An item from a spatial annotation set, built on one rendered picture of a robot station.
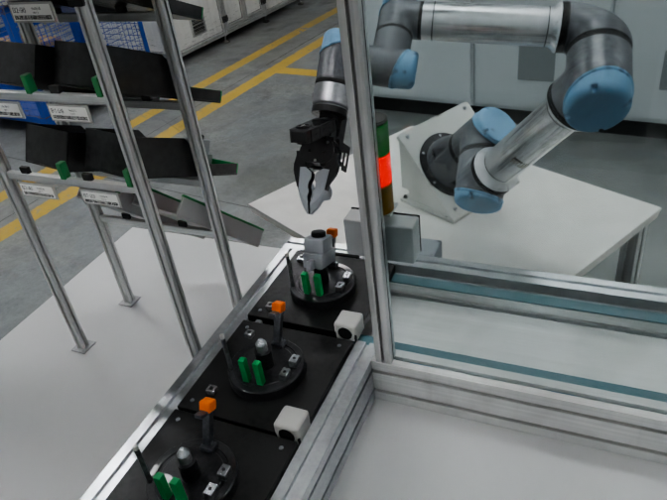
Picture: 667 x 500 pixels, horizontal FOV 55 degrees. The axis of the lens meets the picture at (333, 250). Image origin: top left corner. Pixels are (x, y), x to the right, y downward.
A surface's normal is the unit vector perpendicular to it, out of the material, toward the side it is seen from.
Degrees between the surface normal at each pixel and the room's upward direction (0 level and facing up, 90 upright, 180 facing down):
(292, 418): 0
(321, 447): 0
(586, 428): 90
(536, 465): 0
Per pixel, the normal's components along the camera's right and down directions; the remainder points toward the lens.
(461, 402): -0.39, 0.55
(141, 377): -0.11, -0.82
